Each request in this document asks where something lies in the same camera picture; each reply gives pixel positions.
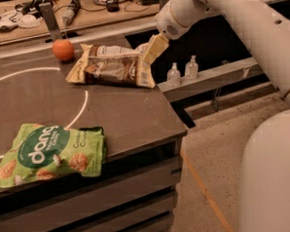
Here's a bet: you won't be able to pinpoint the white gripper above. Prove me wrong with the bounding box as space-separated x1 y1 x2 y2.
142 0 209 65

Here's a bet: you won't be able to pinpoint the brown chip bag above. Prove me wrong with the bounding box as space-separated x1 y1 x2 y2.
66 44 155 89

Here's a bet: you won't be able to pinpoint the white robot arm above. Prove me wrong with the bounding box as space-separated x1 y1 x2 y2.
156 0 290 232

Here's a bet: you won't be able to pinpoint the green rice chip bag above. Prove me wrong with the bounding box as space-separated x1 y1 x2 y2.
0 123 107 188

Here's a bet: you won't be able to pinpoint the left clear pump bottle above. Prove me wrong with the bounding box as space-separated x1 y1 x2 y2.
166 62 181 88

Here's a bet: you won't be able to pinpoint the clear pump bottle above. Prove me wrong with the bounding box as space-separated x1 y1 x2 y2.
166 62 181 88
185 55 199 80

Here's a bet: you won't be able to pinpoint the right clear pump bottle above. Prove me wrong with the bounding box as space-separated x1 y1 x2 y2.
185 55 199 80

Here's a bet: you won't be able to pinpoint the black round tape roll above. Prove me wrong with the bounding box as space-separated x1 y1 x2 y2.
106 0 120 13

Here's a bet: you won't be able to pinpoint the grey metal shelf ledge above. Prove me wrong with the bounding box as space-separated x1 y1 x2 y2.
158 58 263 103

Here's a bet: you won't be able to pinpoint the grey handheld tool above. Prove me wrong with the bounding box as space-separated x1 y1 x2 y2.
62 0 81 25

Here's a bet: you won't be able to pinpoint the orange fruit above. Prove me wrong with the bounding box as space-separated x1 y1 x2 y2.
52 39 75 60

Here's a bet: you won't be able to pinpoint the black headphones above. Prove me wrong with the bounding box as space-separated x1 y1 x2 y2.
15 0 54 16

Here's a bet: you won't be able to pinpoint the white cloth mask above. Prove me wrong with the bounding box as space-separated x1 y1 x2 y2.
18 14 41 28

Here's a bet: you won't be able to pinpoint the grey metal bracket post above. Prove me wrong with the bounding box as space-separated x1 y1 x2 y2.
39 3 62 41

